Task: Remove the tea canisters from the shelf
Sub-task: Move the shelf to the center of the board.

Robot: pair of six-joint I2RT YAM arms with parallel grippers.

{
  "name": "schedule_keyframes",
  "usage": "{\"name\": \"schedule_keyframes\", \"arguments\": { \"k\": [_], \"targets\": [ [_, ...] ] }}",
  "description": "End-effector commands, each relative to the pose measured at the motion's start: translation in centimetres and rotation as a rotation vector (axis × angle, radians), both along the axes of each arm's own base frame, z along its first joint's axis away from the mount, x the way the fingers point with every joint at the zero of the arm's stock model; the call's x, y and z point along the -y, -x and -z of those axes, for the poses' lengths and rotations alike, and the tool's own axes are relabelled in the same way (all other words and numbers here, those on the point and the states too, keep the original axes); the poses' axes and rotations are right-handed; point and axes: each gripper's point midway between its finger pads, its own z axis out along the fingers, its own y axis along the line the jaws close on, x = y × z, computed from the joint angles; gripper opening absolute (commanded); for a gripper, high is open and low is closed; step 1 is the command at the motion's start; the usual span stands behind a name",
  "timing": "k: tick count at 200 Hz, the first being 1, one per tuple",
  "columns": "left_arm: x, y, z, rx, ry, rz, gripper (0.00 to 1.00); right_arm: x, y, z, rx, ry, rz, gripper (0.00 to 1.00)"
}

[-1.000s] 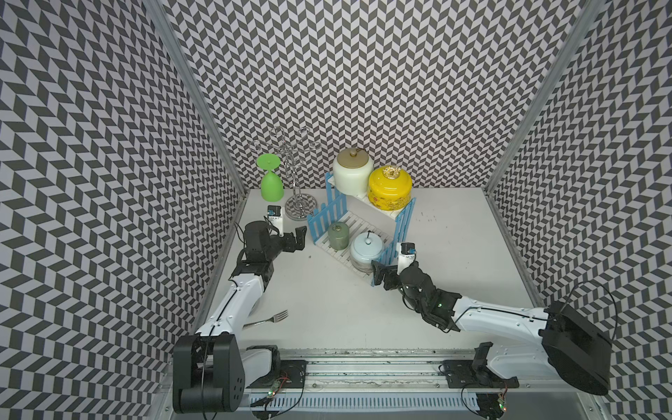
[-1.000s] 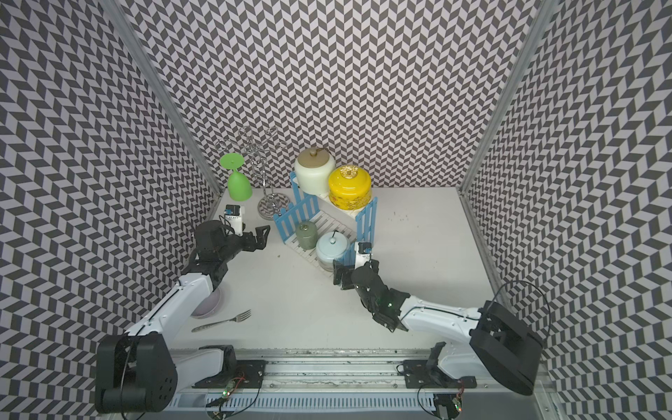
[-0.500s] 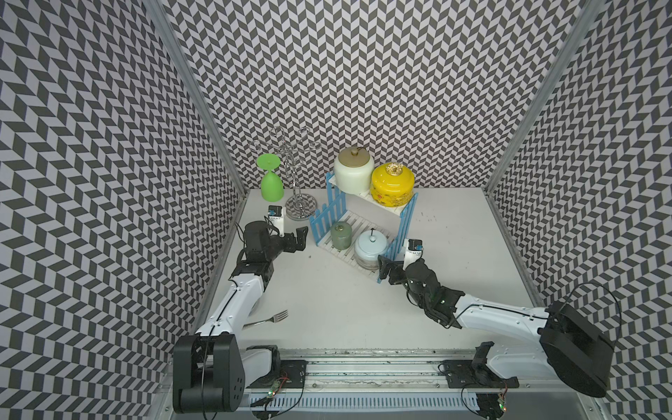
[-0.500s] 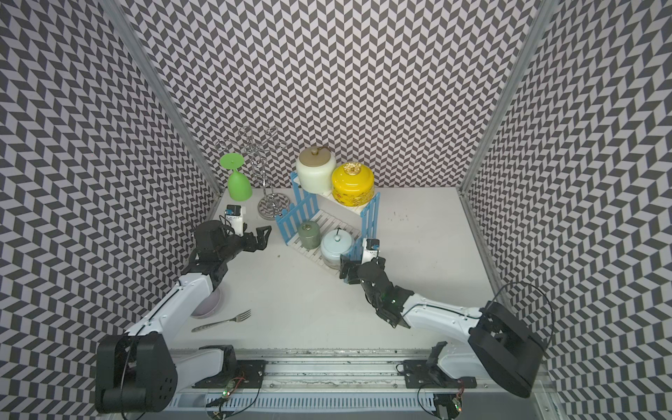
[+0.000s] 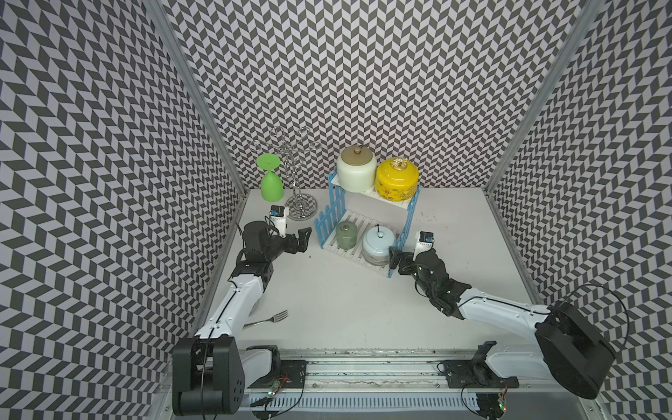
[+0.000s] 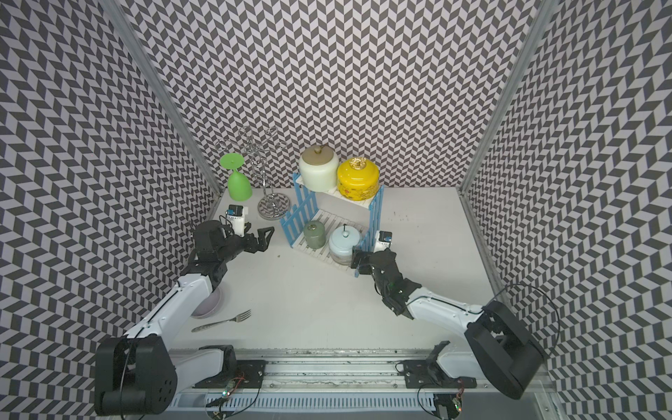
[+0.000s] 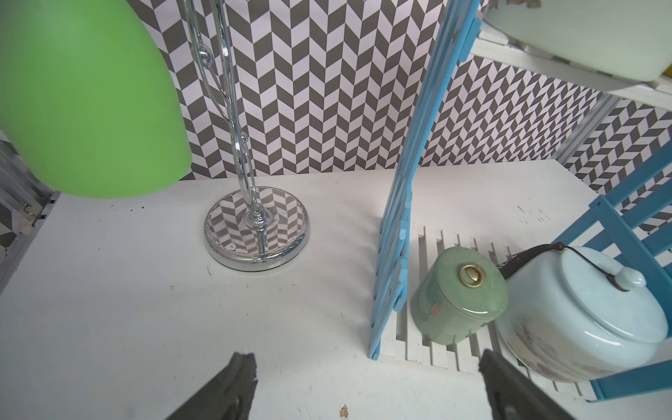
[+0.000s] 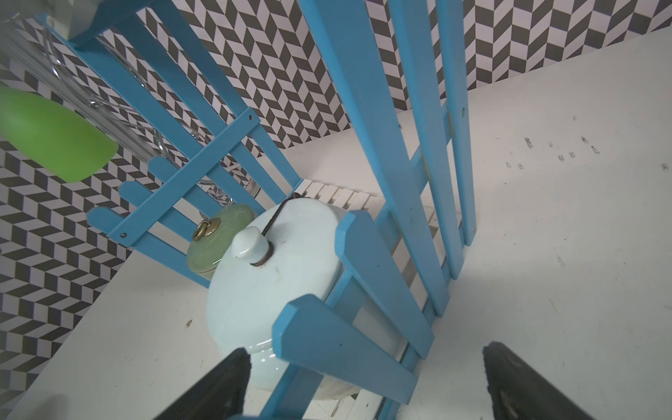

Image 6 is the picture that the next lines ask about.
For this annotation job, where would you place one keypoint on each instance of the chrome wire cup stand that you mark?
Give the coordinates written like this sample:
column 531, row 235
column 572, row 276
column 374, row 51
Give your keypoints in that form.
column 256, row 148

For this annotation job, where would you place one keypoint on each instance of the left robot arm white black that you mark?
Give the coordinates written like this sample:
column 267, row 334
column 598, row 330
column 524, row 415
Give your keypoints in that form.
column 135, row 373

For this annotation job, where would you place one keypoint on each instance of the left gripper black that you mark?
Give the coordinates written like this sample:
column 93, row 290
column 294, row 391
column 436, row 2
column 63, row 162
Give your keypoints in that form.
column 262, row 242

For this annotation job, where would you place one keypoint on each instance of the small green tea canister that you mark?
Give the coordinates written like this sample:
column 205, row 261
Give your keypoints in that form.
column 315, row 235

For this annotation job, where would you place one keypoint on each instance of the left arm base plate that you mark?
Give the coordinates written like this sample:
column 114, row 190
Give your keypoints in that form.
column 247, row 374

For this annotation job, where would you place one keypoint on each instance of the green plastic wine glass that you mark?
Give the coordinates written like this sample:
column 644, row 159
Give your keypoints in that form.
column 238, row 184

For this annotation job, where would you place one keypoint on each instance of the aluminium front rail frame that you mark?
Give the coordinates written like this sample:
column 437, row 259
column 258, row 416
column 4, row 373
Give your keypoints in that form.
column 325, row 380

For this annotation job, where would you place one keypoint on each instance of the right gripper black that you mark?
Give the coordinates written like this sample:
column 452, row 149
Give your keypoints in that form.
column 358, row 255

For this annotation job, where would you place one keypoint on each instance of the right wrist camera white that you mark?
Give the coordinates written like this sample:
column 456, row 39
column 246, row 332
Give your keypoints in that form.
column 383, row 240

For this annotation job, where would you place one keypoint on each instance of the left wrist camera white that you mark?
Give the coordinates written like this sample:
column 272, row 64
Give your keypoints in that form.
column 236, row 217

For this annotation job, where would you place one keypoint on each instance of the cream canister brown lid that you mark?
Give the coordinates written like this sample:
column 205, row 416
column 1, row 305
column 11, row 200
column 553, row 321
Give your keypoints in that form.
column 318, row 166

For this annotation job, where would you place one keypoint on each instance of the silver metal fork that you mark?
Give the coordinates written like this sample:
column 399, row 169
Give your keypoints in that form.
column 241, row 317

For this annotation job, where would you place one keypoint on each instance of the light blue tea canister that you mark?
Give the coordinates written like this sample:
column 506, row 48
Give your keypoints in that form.
column 342, row 243

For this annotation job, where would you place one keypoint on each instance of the blue white two-tier shelf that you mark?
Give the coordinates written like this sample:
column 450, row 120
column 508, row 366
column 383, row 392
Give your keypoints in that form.
column 307, row 210

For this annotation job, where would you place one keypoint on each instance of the yellow patterned tea canister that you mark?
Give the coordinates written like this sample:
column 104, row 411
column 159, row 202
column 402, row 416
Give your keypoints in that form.
column 358, row 179

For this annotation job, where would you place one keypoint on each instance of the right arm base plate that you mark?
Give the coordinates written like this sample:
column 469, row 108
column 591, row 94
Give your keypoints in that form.
column 419, row 374

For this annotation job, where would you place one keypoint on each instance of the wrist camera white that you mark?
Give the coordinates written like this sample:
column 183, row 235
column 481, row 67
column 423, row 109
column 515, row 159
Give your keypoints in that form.
column 383, row 240
column 236, row 217

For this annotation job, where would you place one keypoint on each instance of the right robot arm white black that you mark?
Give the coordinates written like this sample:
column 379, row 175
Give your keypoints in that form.
column 503, row 349

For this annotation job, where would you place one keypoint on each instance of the lilac plastic bowl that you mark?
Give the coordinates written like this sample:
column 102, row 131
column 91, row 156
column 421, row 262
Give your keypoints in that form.
column 209, row 306

